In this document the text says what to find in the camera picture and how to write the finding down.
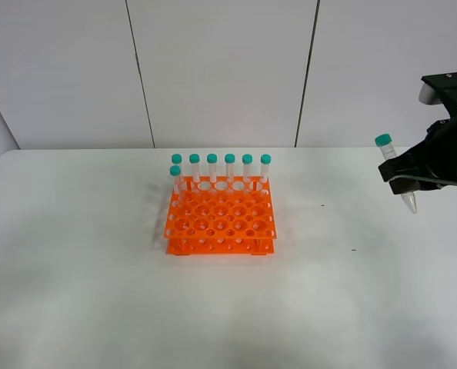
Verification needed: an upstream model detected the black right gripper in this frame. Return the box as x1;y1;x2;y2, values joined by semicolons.
379;115;457;194

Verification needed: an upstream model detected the teal-capped test tube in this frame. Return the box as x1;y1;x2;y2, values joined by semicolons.
375;134;417;214

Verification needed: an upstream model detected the orange test tube rack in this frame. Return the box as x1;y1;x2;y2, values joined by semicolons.
163;175;277;256

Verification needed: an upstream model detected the second row left tube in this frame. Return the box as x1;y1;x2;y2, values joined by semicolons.
169;165;184;201

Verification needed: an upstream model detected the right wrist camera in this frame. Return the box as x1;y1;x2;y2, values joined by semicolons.
419;72;457;118

